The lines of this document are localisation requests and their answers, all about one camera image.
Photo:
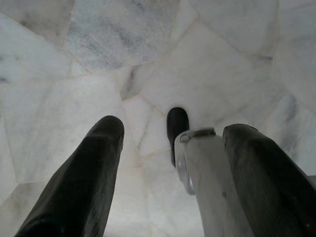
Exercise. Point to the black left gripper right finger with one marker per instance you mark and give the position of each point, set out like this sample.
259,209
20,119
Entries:
271,187

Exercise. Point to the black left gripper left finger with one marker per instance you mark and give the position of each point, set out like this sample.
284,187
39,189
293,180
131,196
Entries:
81,187

